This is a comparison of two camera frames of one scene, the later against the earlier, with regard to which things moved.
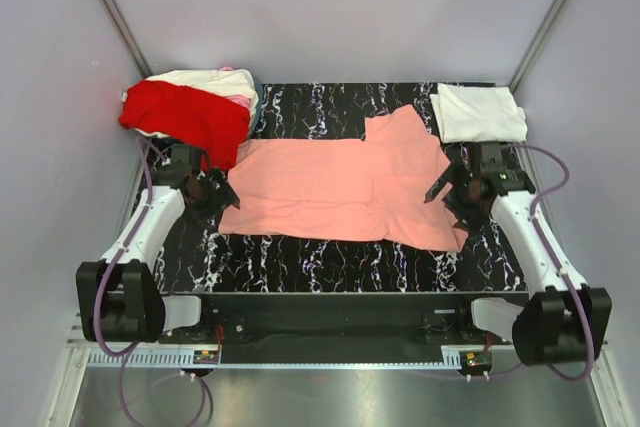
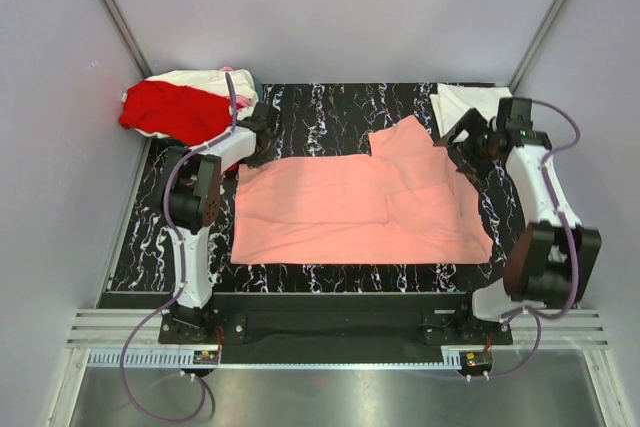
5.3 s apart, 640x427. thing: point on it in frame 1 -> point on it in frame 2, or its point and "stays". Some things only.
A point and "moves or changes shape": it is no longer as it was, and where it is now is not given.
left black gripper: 222,196 -> 260,161
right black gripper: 469,221 -> 477,169
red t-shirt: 211,120 stays
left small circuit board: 206,357 stays
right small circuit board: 477,359 stays
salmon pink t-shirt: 374,188 moves or changes shape
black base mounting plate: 336,328 stays
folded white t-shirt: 476,113 stays
